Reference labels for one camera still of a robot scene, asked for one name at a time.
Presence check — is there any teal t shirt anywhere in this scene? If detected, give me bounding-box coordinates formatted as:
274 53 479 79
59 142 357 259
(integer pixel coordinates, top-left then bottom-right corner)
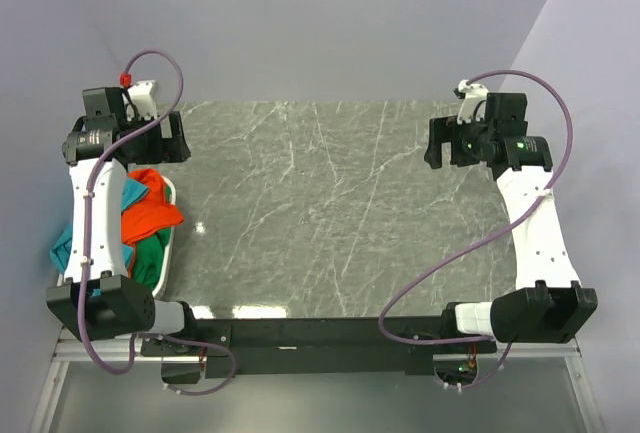
49 179 149 275

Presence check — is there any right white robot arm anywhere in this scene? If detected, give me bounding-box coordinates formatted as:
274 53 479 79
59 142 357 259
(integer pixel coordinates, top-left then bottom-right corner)
424 84 598 352

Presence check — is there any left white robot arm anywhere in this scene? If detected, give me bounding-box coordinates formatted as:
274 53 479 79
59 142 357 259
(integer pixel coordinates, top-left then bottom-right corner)
46 80 200 355

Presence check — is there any orange t shirt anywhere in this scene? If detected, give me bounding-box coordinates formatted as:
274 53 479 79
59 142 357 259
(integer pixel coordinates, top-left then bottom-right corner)
121 168 184 246

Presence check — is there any green t shirt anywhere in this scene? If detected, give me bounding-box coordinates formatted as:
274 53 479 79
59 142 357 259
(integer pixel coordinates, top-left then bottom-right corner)
130 228 171 289

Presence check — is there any white laundry basket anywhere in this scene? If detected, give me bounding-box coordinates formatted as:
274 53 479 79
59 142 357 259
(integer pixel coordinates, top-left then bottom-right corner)
55 172 178 301

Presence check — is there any black base beam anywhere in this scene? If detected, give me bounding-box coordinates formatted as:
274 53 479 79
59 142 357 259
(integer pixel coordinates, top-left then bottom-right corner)
141 315 497 379

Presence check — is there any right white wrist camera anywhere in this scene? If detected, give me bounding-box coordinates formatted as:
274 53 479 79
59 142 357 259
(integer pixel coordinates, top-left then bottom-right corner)
454 80 489 125

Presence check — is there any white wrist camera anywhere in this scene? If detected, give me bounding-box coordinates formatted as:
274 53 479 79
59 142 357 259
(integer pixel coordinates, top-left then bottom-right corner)
454 80 489 125
119 73 158 123

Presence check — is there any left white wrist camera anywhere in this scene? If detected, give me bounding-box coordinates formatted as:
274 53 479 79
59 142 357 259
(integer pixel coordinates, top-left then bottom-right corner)
119 73 158 123

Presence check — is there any aluminium rail frame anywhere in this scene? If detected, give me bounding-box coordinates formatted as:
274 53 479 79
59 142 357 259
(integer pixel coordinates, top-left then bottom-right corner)
31 333 604 432

